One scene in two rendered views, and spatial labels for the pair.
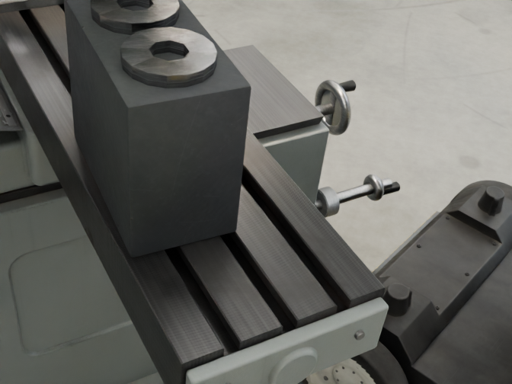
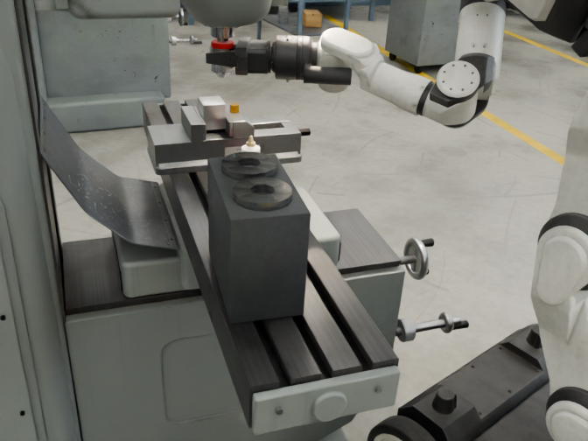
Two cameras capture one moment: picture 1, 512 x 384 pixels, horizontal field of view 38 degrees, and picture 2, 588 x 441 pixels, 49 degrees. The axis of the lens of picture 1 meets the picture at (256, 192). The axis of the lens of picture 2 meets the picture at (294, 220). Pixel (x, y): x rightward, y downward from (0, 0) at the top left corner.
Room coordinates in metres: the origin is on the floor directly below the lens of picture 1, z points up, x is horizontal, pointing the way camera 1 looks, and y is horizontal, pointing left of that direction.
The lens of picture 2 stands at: (-0.23, -0.15, 1.60)
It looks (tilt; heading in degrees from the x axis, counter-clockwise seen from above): 29 degrees down; 13
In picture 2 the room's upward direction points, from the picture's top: 3 degrees clockwise
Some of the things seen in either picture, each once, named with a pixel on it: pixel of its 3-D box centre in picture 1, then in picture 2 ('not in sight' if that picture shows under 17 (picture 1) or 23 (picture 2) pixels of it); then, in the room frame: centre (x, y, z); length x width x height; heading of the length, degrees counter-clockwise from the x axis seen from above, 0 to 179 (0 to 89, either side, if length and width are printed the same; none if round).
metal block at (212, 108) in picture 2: not in sight; (212, 113); (1.12, 0.37, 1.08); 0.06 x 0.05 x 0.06; 33
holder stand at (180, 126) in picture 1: (151, 110); (254, 230); (0.65, 0.12, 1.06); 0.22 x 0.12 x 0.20; 30
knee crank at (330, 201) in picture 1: (357, 192); (432, 325); (1.19, -0.21, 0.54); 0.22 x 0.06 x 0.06; 123
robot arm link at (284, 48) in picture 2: not in sight; (267, 58); (1.04, 0.22, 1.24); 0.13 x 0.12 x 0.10; 13
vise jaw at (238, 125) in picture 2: not in sight; (234, 120); (1.15, 0.33, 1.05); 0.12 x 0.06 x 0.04; 33
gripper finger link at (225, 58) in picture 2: not in sight; (220, 59); (0.99, 0.30, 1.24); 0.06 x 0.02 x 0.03; 103
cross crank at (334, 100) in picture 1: (318, 111); (403, 260); (1.29, -0.11, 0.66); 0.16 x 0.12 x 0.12; 123
